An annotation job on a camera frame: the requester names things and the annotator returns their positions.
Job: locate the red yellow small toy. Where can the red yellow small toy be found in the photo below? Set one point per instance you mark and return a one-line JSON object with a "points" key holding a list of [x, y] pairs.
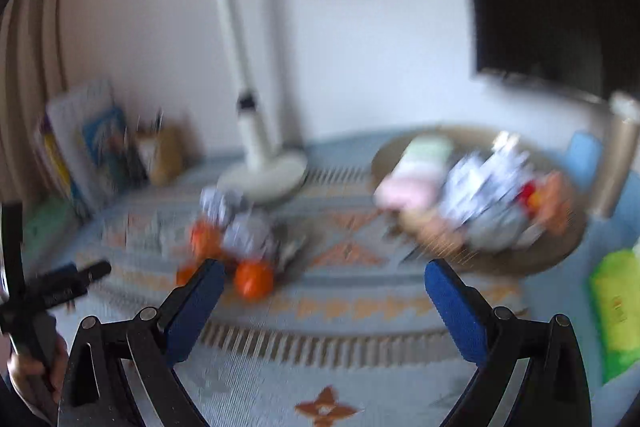
{"points": [[530, 197]]}

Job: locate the black wall television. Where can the black wall television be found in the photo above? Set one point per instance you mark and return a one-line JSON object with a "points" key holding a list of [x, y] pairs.
{"points": [[540, 7]]}

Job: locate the blue picture book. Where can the blue picture book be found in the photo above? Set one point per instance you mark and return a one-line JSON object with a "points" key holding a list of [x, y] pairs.
{"points": [[107, 152]]}

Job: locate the green packet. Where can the green packet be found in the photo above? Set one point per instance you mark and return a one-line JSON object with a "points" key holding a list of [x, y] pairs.
{"points": [[617, 307]]}

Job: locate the person's left hand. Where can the person's left hand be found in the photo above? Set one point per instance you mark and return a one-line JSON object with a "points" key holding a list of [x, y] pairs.
{"points": [[35, 382]]}

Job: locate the white desk lamp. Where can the white desk lamp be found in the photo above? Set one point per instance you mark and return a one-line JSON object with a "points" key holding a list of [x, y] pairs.
{"points": [[252, 142]]}

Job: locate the brown pen holder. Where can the brown pen holder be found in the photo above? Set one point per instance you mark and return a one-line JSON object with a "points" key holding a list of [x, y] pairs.
{"points": [[160, 157]]}

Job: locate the green notebook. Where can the green notebook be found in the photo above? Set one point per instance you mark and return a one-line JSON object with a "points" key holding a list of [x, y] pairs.
{"points": [[47, 224]]}

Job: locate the patterned blue table mat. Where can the patterned blue table mat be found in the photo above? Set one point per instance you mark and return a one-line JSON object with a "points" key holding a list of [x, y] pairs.
{"points": [[350, 307]]}

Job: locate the orange ball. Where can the orange ball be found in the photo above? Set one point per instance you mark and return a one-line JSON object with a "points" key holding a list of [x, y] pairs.
{"points": [[206, 239], [187, 276], [254, 279]]}

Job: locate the brown ribbed glass plate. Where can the brown ribbed glass plate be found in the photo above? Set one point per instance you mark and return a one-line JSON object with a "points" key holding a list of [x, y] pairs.
{"points": [[500, 259]]}

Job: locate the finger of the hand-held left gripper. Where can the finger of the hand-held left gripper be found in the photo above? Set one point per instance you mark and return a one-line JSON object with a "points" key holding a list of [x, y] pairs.
{"points": [[12, 252], [70, 282]]}

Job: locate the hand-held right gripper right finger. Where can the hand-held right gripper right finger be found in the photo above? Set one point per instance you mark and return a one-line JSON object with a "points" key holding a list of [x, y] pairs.
{"points": [[455, 312]]}

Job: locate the yellow book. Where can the yellow book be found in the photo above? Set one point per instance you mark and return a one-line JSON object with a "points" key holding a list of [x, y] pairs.
{"points": [[50, 162]]}

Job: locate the pack of pastel balls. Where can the pack of pastel balls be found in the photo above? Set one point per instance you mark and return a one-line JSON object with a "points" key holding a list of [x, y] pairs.
{"points": [[420, 172]]}

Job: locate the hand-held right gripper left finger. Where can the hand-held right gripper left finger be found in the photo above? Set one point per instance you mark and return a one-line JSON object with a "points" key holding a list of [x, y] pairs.
{"points": [[195, 302]]}

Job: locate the beige curtain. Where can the beige curtain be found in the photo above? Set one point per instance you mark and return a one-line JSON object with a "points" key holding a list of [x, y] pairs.
{"points": [[30, 57]]}

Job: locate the beige thermos bottle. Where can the beige thermos bottle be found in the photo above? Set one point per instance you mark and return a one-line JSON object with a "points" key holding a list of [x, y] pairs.
{"points": [[615, 157]]}

